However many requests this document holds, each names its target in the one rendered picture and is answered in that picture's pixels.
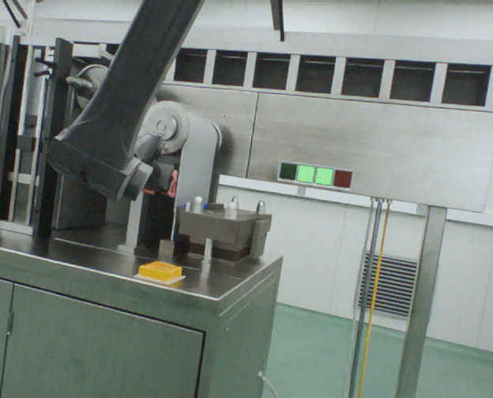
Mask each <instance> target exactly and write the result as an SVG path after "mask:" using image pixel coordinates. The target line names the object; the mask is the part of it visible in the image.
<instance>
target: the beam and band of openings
mask: <svg viewBox="0 0 493 398"><path fill-rule="evenodd" d="M17 20H18V23H19V25H20V28H19V29H18V28H17V26H16V25H15V23H14V22H13V19H6V18H0V24H1V25H5V26H9V27H11V28H15V29H18V30H20V31H22V32H24V33H26V30H28V28H27V23H28V20H25V19H17ZM129 26H130V24H104V23H84V22H64V21H37V20H34V23H33V30H32V37H46V38H56V37H62V38H63V39H66V40H68V41H70V43H72V44H80V45H93V46H101V47H102V50H104V51H106V52H107V53H109V54H112V55H114V56H115V53H116V51H117V50H118V48H119V45H120V43H121V41H122V38H124V36H125V34H126V32H127V30H128V28H129ZM278 41H280V31H278V30H258V29H238V28H201V27H191V29H190V31H189V32H188V34H187V36H186V38H185V40H184V43H183V45H182V47H181V49H180V51H179V53H178V54H177V56H176V58H175V60H174V62H173V63H172V64H171V68H170V69H169V70H168V72H167V75H166V77H165V78H164V81H163V83H162V84H171V85H182V86H190V87H201V88H218V89H229V91H238V92H257V93H258V94H259V93H266V94H277V95H286V96H305V97H314V98H323V99H333V100H352V101H361V102H371V103H389V104H399V105H409V106H418V107H437V108H446V109H456V110H466V111H484V112H493V39H472V38H453V37H433V36H395V35H375V34H355V33H335V32H297V31H284V42H283V43H282V42H278ZM231 57H232V58H231ZM270 59H271V60H270ZM283 60H284V61H283ZM335 63H336V64H335ZM361 65H362V66H361Z"/></svg>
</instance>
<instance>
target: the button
mask: <svg viewBox="0 0 493 398"><path fill-rule="evenodd" d="M182 269H183V267H181V266H178V265H170V264H166V263H163V262H158V261H154V262H151V263H148V264H145V265H140V267H139V274H138V275H139V276H143V277H146V278H150V279H154V280H160V281H164V282H169V281H171V280H175V279H177V278H179V277H181V275H182Z"/></svg>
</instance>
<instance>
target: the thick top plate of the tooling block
mask: <svg viewBox="0 0 493 398"><path fill-rule="evenodd" d="M226 209H227V208H224V209H219V210H209V209H203V212H204V213H194V212H189V211H182V216H181V224H180V229H179V233H180V234H185V235H192V236H197V237H202V238H209V239H213V240H217V241H221V242H230V243H237V242H241V241H243V240H246V239H249V238H253V233H254V222H256V221H259V220H268V221H269V222H268V228H267V232H269V231H270V226H271V220H272V214H268V213H266V214H261V213H256V212H255V211H249V210H245V209H237V210H236V211H237V220H230V218H226V217H224V216H225V211H226Z"/></svg>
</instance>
